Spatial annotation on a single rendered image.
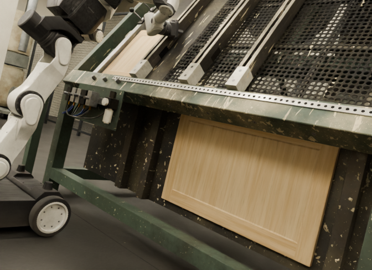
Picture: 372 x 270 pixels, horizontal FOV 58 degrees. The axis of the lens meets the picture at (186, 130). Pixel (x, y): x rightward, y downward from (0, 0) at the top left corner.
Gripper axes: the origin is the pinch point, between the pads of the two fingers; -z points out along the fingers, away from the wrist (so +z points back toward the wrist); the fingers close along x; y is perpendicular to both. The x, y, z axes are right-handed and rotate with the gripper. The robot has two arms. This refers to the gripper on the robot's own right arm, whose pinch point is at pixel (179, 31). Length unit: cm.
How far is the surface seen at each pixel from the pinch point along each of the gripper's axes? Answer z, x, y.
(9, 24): -43, 23, 412
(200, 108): 35, -42, -55
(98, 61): 12, -23, 72
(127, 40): 4.5, -6.7, 47.7
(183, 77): 29, -28, -36
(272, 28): 2, 0, -67
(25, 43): -133, 2, 584
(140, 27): -7.3, 4.0, 47.7
